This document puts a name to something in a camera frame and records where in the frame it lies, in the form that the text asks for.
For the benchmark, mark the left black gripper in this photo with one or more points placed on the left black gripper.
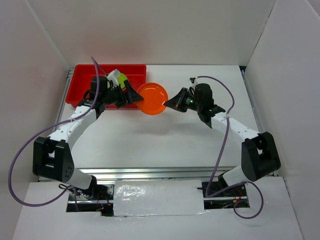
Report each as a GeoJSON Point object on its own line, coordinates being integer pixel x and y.
{"type": "Point", "coordinates": [131, 96]}

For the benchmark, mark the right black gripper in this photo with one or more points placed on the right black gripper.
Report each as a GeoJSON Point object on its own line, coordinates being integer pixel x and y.
{"type": "Point", "coordinates": [177, 101]}

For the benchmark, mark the green plate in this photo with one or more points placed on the green plate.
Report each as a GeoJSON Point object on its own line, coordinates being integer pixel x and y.
{"type": "Point", "coordinates": [122, 79]}

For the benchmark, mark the orange plate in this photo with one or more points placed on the orange plate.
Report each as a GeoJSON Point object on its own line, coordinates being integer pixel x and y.
{"type": "Point", "coordinates": [154, 96]}

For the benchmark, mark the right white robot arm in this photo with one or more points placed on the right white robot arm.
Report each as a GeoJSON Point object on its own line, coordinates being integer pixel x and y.
{"type": "Point", "coordinates": [259, 155]}

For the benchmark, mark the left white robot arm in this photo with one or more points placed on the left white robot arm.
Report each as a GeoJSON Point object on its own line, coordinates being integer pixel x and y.
{"type": "Point", "coordinates": [52, 157]}

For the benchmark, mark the white foil cover plate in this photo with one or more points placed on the white foil cover plate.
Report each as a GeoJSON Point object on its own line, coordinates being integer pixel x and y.
{"type": "Point", "coordinates": [158, 198]}

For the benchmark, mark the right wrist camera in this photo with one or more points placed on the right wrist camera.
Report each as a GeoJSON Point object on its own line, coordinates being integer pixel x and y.
{"type": "Point", "coordinates": [193, 82]}

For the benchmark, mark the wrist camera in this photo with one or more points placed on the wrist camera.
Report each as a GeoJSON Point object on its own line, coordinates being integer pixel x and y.
{"type": "Point", "coordinates": [116, 76]}
{"type": "Point", "coordinates": [193, 82]}

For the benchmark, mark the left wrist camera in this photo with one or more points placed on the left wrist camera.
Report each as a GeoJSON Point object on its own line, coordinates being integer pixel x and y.
{"type": "Point", "coordinates": [116, 76]}

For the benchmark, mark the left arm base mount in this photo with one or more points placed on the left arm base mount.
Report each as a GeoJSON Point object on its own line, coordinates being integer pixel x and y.
{"type": "Point", "coordinates": [100, 202]}

